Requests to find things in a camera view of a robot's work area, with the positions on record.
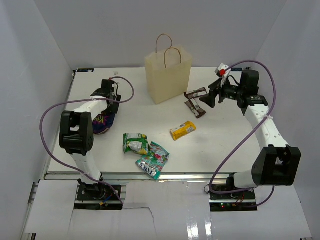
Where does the brown chocolate bar lower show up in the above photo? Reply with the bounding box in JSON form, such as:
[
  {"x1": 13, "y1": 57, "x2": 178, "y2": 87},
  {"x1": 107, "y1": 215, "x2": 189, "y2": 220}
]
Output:
[{"x1": 184, "y1": 98, "x2": 206, "y2": 119}]

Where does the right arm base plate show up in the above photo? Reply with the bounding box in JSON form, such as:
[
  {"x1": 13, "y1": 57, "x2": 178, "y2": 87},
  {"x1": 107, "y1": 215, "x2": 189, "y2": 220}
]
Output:
[{"x1": 203, "y1": 184, "x2": 258, "y2": 213}]

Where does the brown chocolate bar upper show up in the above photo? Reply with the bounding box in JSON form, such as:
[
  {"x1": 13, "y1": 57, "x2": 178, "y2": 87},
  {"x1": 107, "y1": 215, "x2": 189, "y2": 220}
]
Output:
[{"x1": 184, "y1": 87, "x2": 208, "y2": 100}]

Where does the brown chocolate bar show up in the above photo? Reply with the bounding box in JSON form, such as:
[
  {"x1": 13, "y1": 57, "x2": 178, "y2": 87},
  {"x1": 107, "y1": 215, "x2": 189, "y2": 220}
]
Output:
[
  {"x1": 184, "y1": 98, "x2": 206, "y2": 119},
  {"x1": 184, "y1": 87, "x2": 208, "y2": 100}
]

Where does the cream paper bag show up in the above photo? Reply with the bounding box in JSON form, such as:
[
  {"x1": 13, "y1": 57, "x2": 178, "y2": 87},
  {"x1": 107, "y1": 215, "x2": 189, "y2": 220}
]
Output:
[{"x1": 144, "y1": 33, "x2": 193, "y2": 105}]

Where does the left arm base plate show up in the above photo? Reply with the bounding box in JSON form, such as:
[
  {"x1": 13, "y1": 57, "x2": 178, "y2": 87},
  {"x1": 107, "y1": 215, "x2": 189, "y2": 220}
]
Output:
[{"x1": 74, "y1": 179, "x2": 123, "y2": 211}]

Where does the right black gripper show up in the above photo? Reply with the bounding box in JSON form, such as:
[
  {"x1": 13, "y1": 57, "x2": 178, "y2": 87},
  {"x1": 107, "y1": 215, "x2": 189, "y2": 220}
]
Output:
[{"x1": 199, "y1": 76, "x2": 244, "y2": 109}]

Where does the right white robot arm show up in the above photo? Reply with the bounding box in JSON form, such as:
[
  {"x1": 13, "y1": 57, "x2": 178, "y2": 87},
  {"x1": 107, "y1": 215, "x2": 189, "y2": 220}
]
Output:
[{"x1": 200, "y1": 70, "x2": 301, "y2": 200}]

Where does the aluminium table frame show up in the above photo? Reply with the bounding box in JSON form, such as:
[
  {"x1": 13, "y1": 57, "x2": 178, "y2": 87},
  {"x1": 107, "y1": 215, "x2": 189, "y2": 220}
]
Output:
[{"x1": 19, "y1": 66, "x2": 285, "y2": 240}]

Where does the blue corner label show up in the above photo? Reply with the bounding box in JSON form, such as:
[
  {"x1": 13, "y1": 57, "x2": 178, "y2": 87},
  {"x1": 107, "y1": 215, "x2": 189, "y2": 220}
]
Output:
[
  {"x1": 76, "y1": 68, "x2": 95, "y2": 73},
  {"x1": 231, "y1": 67, "x2": 243, "y2": 72}
]

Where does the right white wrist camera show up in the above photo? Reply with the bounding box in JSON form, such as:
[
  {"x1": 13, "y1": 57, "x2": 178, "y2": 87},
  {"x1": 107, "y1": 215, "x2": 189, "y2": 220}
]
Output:
[{"x1": 215, "y1": 63, "x2": 231, "y2": 86}]

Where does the right blue corner label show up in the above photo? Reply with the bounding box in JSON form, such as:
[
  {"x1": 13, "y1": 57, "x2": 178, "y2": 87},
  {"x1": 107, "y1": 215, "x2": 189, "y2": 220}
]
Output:
[{"x1": 231, "y1": 67, "x2": 243, "y2": 72}]

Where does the dark blue purple snack bag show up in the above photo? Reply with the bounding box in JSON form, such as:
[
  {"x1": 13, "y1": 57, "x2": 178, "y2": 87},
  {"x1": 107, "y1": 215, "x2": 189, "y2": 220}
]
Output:
[{"x1": 92, "y1": 113, "x2": 116, "y2": 136}]

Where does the yellow snack bar wrapper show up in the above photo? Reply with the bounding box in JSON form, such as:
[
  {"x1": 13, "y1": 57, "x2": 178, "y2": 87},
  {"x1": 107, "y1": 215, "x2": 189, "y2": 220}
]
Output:
[{"x1": 170, "y1": 121, "x2": 196, "y2": 141}]

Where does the green snack packet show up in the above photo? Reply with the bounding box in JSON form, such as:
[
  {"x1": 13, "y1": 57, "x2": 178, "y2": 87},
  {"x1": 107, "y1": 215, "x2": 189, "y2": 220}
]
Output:
[{"x1": 122, "y1": 133, "x2": 150, "y2": 155}]

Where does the left blue corner label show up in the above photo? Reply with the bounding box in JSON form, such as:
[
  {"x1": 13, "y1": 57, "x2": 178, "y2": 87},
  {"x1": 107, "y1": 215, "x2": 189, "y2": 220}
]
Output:
[{"x1": 76, "y1": 68, "x2": 95, "y2": 73}]

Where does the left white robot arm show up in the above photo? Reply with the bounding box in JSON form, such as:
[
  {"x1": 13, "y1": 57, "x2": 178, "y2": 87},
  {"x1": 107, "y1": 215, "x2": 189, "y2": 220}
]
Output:
[{"x1": 59, "y1": 78, "x2": 122, "y2": 200}]

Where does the teal Fox's candy bag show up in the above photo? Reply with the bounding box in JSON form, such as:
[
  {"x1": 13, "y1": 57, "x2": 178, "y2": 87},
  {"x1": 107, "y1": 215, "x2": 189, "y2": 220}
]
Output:
[{"x1": 135, "y1": 141, "x2": 170, "y2": 181}]

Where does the white paper sheet front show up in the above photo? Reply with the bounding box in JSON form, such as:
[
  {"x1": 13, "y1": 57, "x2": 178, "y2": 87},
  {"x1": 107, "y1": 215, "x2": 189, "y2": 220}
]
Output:
[{"x1": 25, "y1": 180, "x2": 311, "y2": 240}]

